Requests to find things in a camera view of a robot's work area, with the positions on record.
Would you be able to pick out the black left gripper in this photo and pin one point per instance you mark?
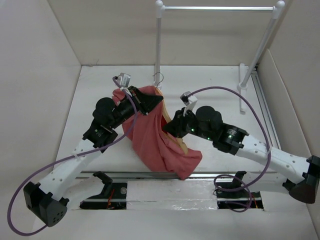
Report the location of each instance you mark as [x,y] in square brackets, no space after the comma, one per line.
[145,103]

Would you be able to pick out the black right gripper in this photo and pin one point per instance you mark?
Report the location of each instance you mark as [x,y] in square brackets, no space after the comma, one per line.
[176,129]

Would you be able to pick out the wooden clothes hanger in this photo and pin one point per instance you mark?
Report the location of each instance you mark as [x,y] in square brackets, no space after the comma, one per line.
[178,141]

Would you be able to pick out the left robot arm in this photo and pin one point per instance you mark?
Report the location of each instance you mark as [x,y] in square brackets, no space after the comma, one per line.
[46,198]

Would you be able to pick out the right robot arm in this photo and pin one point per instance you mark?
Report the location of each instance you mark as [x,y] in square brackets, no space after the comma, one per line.
[296,176]

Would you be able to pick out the white clothes rack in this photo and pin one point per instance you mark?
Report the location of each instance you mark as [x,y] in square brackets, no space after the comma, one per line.
[244,73]

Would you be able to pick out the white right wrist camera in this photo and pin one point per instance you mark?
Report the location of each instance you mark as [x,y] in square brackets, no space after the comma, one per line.
[189,101]

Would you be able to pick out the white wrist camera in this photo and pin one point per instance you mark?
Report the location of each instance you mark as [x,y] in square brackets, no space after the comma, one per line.
[189,101]
[123,79]

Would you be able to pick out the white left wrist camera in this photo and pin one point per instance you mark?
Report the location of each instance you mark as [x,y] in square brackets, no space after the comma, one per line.
[123,79]

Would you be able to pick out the aluminium front rail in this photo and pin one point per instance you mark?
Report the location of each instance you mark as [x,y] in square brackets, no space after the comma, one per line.
[115,197]

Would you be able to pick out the aluminium side rail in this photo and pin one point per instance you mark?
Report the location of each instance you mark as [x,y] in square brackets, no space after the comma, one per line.
[264,108]

